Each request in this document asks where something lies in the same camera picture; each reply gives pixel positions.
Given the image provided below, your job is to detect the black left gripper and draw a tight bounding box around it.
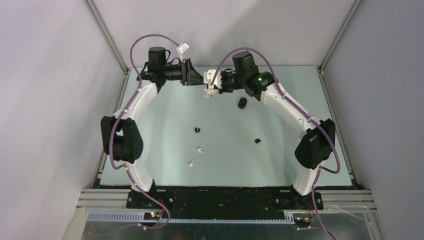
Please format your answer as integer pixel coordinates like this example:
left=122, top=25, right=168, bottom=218
left=161, top=58, right=205, bottom=87

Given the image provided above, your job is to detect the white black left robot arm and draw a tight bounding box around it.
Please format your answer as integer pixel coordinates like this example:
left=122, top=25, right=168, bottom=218
left=100, top=46, right=203, bottom=208

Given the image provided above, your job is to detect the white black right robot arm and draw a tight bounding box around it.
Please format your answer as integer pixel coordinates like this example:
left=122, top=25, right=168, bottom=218
left=203, top=47, right=337, bottom=209

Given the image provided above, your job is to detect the black cylindrical cap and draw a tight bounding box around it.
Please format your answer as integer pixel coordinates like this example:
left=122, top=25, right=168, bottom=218
left=237, top=97, right=248, bottom=109

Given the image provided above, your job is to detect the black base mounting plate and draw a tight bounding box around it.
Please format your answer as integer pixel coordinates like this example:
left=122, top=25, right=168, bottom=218
left=126, top=186, right=324, bottom=221

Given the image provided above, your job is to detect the left controller board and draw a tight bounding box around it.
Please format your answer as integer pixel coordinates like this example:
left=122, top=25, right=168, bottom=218
left=143, top=212, right=162, bottom=221

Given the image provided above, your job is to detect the controller board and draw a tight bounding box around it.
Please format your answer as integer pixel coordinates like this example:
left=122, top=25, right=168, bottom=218
left=294, top=217, right=314, bottom=225
left=143, top=212, right=162, bottom=221

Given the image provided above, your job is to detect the right controller board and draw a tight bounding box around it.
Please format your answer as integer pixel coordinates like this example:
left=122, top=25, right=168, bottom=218
left=294, top=217, right=314, bottom=225

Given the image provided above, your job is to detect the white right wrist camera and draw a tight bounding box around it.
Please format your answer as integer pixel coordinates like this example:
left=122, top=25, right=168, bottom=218
left=203, top=69, right=222, bottom=98

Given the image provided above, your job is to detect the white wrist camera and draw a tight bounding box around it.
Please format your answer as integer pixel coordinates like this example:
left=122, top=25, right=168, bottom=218
left=176, top=42, right=189, bottom=61
left=203, top=69, right=222, bottom=98

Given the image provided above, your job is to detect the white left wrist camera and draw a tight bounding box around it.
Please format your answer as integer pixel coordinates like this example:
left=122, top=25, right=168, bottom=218
left=176, top=42, right=189, bottom=61

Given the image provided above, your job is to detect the aluminium frame post right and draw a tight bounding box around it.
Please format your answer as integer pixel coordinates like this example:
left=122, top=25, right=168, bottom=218
left=318, top=0, right=363, bottom=77

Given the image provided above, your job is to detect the aluminium frame post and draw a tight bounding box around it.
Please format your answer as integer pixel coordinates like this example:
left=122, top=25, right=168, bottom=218
left=83, top=0, right=129, bottom=74
left=318, top=0, right=363, bottom=77

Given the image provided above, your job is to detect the aluminium frame post left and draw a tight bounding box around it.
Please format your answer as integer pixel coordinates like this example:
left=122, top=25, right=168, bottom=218
left=83, top=0, right=129, bottom=74

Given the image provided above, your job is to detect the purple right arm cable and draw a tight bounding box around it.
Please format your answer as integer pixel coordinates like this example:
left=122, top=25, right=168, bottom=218
left=210, top=46, right=342, bottom=239

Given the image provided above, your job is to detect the aluminium front rail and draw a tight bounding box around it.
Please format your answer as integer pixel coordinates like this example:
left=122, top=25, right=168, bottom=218
left=76, top=189, right=378, bottom=224

